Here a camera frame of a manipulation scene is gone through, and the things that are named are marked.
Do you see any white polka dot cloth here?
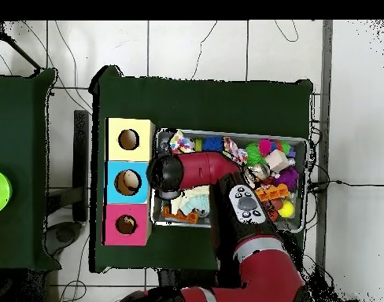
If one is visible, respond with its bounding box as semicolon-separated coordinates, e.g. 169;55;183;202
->
223;137;249;165
168;129;196;154

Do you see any light teal cloth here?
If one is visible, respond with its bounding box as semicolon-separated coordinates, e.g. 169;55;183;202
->
180;192;211;215

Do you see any cream knitted cloth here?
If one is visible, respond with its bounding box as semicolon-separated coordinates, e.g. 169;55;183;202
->
170;185;210;216

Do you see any shiny can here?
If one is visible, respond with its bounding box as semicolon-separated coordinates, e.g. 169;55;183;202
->
246;163;271;182

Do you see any wooden box with three holes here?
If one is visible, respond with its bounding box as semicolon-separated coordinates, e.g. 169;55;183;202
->
102;116;156;247

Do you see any blue spiky rubber ball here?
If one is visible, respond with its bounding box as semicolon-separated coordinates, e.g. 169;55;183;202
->
201;136;224;152

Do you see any beige round toy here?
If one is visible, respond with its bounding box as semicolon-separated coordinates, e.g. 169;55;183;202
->
121;170;141;193

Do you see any green spiky rubber ball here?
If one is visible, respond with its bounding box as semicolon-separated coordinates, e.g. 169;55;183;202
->
245;142;268;168

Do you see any orange toy building brick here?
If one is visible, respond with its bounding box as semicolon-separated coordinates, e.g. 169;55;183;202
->
254;183;290;202

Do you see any pale wooden block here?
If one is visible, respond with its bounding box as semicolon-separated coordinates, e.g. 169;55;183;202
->
264;149;290;173

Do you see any purple rubber toy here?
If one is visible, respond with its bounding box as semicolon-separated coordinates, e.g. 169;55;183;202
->
273;166;300;191

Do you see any grey round stand base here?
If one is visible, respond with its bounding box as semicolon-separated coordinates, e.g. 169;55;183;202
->
43;220;84;257

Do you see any dark green side table cloth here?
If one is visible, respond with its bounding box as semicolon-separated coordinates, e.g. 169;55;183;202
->
0;68;62;272

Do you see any black tripod pole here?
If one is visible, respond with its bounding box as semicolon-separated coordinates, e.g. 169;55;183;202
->
0;20;43;71

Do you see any shallow wire mesh bin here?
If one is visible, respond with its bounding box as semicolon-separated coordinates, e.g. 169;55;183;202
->
150;127;309;234

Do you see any black power cable with plug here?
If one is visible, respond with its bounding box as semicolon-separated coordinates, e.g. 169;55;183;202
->
306;179;384;193

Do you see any grey metal rail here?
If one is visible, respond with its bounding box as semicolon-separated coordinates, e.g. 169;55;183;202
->
314;20;334;271

